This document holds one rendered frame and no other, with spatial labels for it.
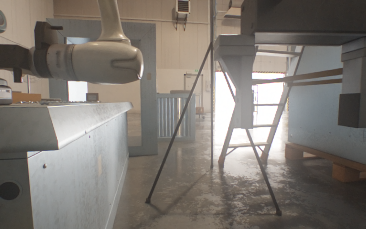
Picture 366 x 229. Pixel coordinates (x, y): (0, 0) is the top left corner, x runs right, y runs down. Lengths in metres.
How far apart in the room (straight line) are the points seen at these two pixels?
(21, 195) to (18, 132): 0.12
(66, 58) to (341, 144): 2.02
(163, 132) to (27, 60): 2.62
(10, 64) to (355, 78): 0.58
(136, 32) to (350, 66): 2.18
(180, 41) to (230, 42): 10.41
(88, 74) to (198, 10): 11.06
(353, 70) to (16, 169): 0.48
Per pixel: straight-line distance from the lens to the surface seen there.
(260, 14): 0.22
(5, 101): 0.61
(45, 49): 0.53
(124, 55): 0.46
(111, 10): 0.63
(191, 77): 10.23
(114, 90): 10.22
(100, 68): 0.46
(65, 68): 0.49
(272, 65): 12.33
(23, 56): 0.53
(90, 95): 1.29
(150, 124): 2.20
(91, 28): 2.43
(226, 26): 11.50
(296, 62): 1.82
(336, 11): 0.26
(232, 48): 0.21
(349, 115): 0.29
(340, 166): 1.97
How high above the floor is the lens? 0.66
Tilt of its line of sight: 4 degrees down
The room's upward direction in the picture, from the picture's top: straight up
